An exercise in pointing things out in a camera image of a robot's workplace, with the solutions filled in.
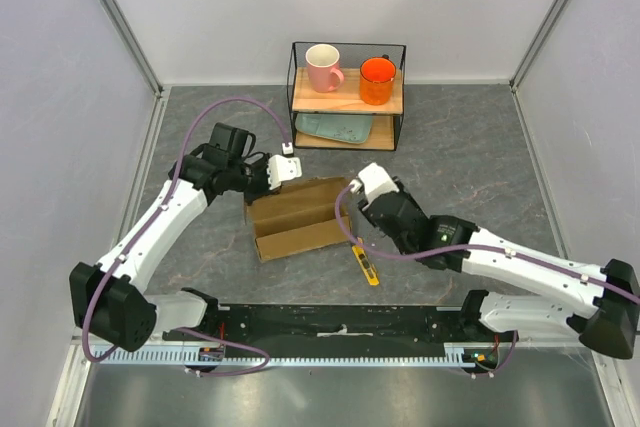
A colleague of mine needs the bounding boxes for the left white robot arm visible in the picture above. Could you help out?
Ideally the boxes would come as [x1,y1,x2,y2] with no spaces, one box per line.
[69,123,300,362]

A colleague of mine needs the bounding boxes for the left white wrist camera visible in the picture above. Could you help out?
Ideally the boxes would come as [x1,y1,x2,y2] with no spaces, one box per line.
[267,142,302,191]

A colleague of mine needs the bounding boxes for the purple cable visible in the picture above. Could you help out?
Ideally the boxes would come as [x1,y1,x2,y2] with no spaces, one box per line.
[81,97,292,364]
[333,184,640,306]

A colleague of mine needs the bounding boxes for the slotted cable duct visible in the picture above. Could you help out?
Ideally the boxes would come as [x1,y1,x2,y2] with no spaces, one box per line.
[102,344,477,369]

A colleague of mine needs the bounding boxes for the teal rectangular plate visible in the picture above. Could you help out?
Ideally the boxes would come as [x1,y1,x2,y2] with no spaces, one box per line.
[295,113,373,144]

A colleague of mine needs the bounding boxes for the pink ceramic mug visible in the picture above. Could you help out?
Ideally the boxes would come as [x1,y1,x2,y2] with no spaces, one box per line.
[305,44,344,93]

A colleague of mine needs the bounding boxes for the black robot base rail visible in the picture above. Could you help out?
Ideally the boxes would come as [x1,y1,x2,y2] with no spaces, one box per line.
[193,304,513,359]

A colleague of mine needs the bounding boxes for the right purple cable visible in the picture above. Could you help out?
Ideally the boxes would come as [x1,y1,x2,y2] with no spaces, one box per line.
[333,184,640,306]

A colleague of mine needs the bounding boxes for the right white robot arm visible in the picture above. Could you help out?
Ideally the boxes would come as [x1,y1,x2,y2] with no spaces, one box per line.
[349,179,639,360]

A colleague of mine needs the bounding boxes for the yellow utility knife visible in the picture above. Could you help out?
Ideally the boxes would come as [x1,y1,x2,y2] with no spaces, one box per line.
[352,245,380,286]

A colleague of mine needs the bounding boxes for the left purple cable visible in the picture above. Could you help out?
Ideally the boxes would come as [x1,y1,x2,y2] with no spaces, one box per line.
[81,97,292,364]

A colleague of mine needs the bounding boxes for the orange glass cup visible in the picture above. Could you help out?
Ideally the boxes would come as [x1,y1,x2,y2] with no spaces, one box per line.
[359,55,397,106]

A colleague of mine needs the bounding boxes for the brown cardboard express box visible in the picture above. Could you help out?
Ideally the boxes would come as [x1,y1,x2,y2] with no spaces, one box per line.
[245,177,351,262]

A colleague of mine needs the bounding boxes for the black wire wooden shelf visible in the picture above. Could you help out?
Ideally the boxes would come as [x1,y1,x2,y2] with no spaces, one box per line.
[287,41,407,151]

